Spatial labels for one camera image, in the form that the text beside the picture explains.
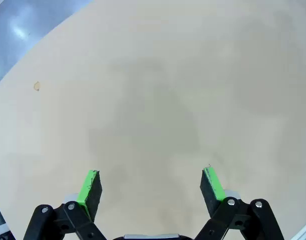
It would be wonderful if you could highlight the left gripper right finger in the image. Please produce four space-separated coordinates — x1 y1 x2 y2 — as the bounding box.
192 166 285 240

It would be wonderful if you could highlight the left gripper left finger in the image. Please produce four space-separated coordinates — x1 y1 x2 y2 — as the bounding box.
23 169 108 240

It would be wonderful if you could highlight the white aluminium profile frame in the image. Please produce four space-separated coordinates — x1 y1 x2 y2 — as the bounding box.
291 216 306 240

